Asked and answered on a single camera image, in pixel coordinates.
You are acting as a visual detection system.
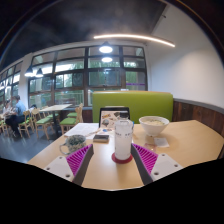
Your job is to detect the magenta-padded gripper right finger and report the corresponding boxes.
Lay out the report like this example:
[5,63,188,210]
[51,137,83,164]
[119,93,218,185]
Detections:
[130,143,184,186]

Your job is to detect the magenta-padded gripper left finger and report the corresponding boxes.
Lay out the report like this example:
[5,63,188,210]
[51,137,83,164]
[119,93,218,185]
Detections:
[43,143,95,187]

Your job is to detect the clear black-capped drink bottle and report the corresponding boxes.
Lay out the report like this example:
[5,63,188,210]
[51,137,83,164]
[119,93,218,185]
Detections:
[114,112,134,162]

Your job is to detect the white paper napkin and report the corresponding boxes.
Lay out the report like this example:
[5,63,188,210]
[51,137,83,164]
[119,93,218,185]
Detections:
[153,136,170,149]

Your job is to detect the green speckled white mug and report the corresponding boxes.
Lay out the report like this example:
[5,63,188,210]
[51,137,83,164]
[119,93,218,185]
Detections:
[59,134,88,156]

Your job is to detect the white bowl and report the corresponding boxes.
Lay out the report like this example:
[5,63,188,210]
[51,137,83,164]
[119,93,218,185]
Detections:
[138,115,170,138]

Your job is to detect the flat round red coaster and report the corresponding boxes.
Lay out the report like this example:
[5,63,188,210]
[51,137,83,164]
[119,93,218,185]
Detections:
[111,151,134,165]

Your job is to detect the white paper sheets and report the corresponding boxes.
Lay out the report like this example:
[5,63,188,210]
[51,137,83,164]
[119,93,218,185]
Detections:
[63,122,100,139]

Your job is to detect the wooden chairs with green seats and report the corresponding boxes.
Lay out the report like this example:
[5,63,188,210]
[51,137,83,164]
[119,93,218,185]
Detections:
[0,103,84,139]

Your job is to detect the small dark box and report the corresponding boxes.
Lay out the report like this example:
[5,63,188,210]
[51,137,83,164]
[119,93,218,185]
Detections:
[92,133,110,144]

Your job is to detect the light wooden dining table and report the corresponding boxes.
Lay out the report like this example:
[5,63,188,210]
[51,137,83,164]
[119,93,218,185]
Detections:
[39,103,74,134]

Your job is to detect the green upholstered bench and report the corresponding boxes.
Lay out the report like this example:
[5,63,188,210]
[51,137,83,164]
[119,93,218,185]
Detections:
[91,90,174,124]

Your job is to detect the person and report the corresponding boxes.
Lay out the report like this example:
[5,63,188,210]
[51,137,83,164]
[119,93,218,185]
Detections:
[4,94,27,136]

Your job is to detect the large black-framed window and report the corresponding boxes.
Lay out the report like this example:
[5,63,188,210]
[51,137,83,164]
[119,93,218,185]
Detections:
[0,44,148,108]

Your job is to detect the long curved ceiling light strip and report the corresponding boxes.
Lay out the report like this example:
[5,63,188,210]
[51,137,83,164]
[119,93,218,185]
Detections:
[93,33,176,48]

